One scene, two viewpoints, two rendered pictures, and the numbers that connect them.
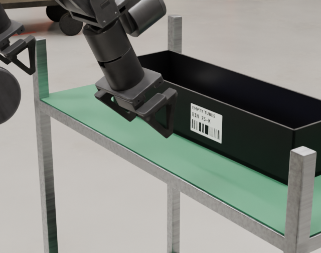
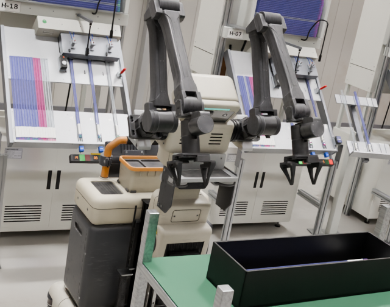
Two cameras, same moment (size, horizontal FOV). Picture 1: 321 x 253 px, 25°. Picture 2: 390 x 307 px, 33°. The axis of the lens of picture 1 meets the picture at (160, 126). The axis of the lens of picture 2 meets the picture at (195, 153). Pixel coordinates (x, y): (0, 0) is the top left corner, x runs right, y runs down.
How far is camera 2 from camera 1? 2.32 m
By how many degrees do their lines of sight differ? 90
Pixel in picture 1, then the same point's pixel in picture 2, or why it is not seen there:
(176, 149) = not seen: hidden behind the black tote
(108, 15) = (178, 113)
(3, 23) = (295, 151)
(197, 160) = not seen: hidden behind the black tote
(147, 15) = (191, 125)
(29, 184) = not seen: outside the picture
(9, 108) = (148, 127)
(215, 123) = (270, 252)
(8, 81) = (150, 117)
